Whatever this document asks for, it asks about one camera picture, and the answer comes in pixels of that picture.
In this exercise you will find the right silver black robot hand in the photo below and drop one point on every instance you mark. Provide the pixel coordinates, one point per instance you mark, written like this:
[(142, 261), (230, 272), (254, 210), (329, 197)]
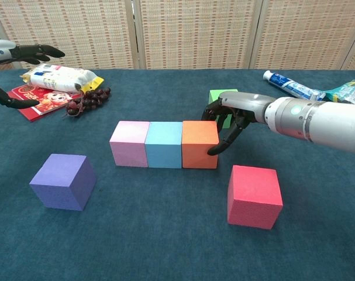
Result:
[(244, 106)]

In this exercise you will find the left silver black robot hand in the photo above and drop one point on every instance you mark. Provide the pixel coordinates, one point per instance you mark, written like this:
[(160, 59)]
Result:
[(28, 54)]

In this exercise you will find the green foam cube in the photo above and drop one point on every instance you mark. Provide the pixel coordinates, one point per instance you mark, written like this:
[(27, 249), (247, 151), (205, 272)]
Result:
[(216, 95)]

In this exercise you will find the orange foam cube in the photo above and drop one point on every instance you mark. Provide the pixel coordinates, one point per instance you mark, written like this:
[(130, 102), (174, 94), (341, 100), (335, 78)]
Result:
[(197, 146)]

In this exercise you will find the light blue foam cube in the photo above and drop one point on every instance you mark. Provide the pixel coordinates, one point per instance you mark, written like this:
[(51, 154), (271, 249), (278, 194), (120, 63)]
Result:
[(164, 149)]

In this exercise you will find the red foam cube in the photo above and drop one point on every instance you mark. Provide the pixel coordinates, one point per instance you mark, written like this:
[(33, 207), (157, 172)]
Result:
[(253, 199)]

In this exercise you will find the pink foam cube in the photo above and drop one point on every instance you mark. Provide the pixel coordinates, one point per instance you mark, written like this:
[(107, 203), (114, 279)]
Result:
[(129, 146)]

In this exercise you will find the purple foam cube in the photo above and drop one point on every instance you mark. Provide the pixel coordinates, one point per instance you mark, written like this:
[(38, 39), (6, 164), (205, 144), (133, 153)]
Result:
[(60, 184)]

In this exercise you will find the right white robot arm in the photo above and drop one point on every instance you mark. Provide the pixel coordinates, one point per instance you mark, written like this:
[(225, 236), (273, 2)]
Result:
[(326, 123)]

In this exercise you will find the white yellow snack bag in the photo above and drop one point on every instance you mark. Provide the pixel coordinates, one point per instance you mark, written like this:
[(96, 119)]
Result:
[(57, 77)]

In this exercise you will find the white blue toothpaste tube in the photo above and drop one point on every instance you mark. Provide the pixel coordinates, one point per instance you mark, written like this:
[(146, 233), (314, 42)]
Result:
[(285, 83)]

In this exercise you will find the red cartoon calendar booklet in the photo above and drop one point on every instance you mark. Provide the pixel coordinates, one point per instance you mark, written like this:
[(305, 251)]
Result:
[(51, 102)]

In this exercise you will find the dark red grape bunch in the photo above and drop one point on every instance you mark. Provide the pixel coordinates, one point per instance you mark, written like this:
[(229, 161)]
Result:
[(91, 99)]

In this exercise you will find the teal snack bag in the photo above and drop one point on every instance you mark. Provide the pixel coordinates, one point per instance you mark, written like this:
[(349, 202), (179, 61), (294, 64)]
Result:
[(349, 90)]

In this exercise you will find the teal fabric table cover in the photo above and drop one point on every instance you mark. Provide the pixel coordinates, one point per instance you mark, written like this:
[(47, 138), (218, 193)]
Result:
[(165, 243)]

